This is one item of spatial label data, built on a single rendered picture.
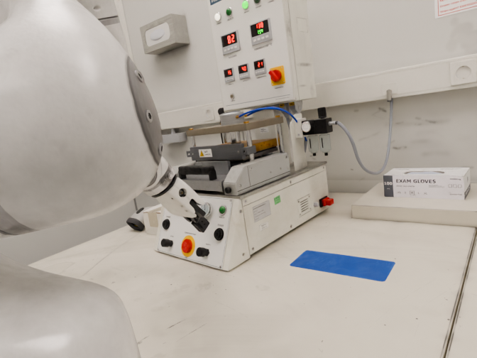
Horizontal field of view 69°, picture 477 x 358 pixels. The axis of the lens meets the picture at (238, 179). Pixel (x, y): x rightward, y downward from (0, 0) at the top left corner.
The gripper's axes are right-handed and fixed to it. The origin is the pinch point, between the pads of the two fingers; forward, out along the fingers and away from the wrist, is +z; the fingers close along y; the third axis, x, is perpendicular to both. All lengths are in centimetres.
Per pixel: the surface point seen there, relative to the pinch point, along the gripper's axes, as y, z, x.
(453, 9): -40, 9, -95
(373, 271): -35.9, 21.1, -6.6
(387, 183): -24, 38, -47
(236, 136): 10.4, 1.3, -33.9
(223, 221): -1.1, 5.6, -4.6
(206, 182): 7.0, -0.7, -12.8
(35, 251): 151, 27, 20
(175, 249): 17.3, 10.7, 4.3
